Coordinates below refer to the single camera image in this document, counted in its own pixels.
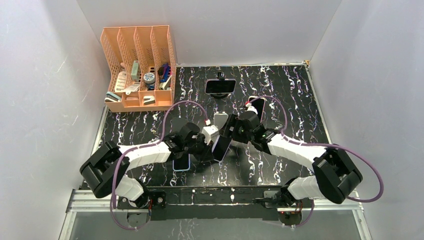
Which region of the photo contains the teal bordered item beside organizer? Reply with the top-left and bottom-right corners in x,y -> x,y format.
104,91 -> 122,103

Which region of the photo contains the aluminium frame rail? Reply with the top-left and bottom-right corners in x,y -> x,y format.
59,187 -> 372,240

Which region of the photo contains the phone with lilac case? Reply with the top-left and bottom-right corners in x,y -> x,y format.
211,135 -> 232,162

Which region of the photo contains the black round base phone stand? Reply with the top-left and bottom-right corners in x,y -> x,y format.
209,72 -> 229,99

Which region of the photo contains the blue handled tool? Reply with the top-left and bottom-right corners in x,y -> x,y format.
158,63 -> 171,83

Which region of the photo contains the black folding phone stand left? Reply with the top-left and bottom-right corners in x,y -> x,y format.
170,117 -> 189,133

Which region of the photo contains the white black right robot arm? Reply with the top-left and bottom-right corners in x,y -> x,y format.
212,111 -> 363,207

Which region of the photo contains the round tin blue white label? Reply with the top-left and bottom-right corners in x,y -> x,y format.
142,72 -> 156,90

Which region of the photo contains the white paper card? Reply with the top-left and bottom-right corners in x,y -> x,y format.
114,71 -> 127,93

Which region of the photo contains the phone with pink case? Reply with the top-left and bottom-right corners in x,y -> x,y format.
248,96 -> 266,121

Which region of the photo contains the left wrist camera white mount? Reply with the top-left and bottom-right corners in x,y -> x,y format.
201,119 -> 219,145

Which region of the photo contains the phone with purple clear case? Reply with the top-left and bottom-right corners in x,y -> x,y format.
205,79 -> 237,95

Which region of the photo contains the phone with blue case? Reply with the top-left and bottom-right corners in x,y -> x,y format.
172,154 -> 191,172

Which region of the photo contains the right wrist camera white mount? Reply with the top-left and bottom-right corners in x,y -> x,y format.
245,101 -> 258,115

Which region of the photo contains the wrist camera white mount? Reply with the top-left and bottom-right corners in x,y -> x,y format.
245,101 -> 258,115
201,119 -> 219,145

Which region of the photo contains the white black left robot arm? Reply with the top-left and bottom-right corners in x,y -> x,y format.
79,122 -> 219,208

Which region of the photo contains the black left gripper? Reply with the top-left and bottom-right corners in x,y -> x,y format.
183,133 -> 214,164

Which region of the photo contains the orange plastic file organizer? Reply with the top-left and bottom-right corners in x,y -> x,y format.
100,25 -> 177,113

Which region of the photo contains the green white small box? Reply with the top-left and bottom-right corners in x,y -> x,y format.
130,60 -> 140,82

